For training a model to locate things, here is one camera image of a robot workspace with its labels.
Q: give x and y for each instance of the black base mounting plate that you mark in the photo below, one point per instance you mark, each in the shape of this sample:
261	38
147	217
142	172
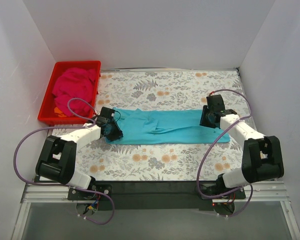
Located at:
153	195

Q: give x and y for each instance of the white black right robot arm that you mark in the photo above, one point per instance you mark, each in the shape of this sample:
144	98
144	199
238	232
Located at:
262	158

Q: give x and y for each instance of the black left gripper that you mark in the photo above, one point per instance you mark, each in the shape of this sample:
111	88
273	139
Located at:
115	130

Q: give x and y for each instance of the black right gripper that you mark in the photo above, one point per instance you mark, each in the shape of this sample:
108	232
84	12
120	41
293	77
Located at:
206	119

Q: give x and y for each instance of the magenta t shirt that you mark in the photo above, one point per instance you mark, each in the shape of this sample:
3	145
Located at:
73	90

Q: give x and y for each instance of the orange cloth in bin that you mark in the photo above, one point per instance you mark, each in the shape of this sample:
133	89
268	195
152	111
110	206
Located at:
59	113

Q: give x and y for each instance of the aluminium frame rail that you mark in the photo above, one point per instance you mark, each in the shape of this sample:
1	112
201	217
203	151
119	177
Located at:
155	210

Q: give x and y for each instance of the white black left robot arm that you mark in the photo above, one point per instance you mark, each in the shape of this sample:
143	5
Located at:
57	160

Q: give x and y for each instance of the turquoise t shirt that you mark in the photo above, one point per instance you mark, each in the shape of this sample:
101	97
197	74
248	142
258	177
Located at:
163	127

